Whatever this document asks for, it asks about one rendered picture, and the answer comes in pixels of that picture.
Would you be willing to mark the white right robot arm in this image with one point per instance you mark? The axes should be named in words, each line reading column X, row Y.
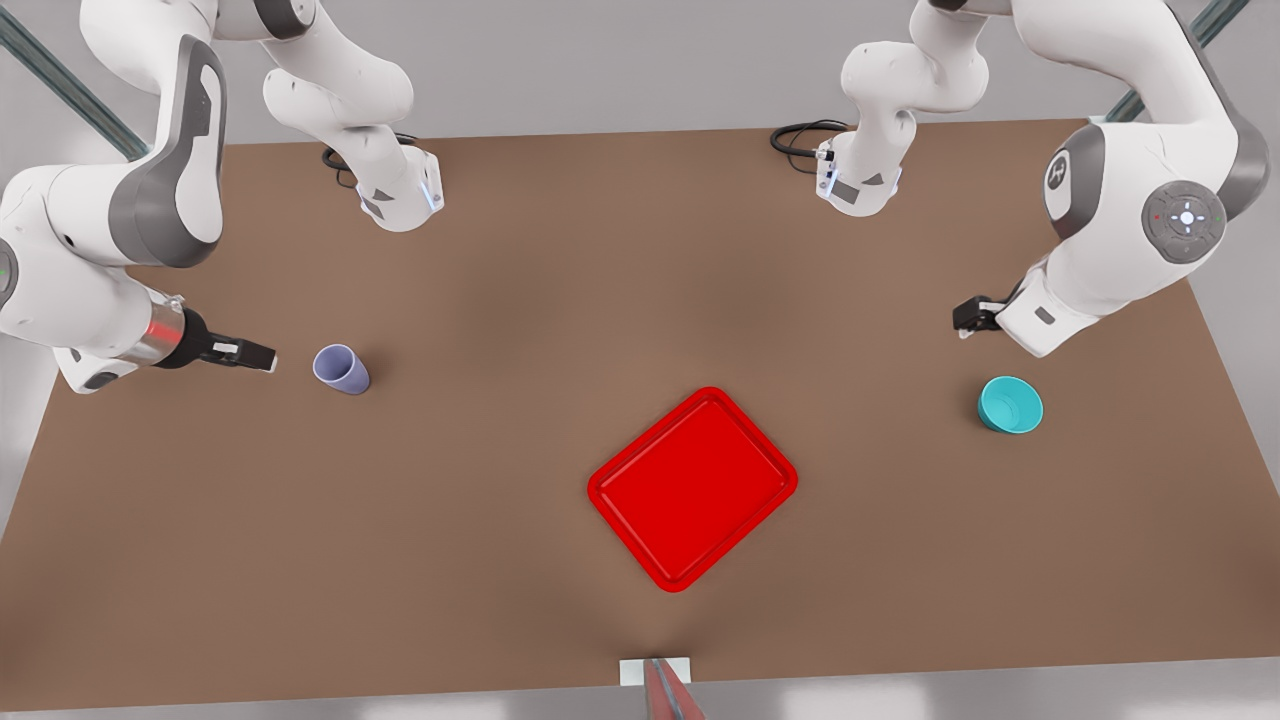
column 150, row 200

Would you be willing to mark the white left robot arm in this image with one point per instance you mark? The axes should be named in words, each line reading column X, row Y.
column 1130, row 90

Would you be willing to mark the teal bowl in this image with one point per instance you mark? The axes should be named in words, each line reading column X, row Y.
column 1010, row 405

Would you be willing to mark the purple cup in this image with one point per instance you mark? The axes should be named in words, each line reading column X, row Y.
column 343, row 372

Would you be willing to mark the red tray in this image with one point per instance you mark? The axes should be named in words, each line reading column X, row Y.
column 692, row 488

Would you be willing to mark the silver frame post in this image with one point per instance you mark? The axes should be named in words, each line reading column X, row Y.
column 60, row 80
column 1150, row 85
column 668, row 695

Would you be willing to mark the white post foot plate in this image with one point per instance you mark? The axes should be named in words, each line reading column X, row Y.
column 630, row 671

